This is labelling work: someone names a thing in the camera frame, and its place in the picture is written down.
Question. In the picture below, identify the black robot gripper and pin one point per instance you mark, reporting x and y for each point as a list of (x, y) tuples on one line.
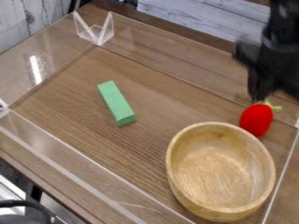
[(273, 59)]

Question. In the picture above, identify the red plush strawberry toy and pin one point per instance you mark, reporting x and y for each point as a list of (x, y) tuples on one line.
[(257, 117)]

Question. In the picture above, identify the wooden bowl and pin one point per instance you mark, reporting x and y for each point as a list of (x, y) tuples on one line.
[(221, 171)]

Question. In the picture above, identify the clear acrylic tray walls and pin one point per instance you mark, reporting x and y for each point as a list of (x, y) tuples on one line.
[(102, 169)]

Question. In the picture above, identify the green foam block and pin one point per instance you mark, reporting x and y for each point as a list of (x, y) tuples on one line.
[(117, 103)]

